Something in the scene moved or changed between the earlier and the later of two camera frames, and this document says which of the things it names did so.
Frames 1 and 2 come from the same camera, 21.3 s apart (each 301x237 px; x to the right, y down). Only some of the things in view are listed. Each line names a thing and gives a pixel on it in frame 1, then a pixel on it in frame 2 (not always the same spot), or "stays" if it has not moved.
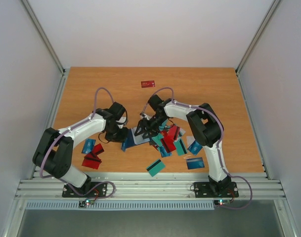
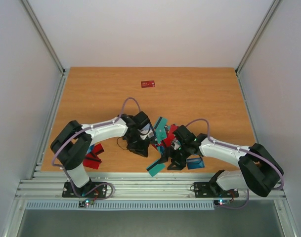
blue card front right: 193,163 stays
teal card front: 155,168 stays
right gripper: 152,123 -> 176,159
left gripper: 122,138 -> 142,150
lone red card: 148,84 stays
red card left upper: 97,149 stays
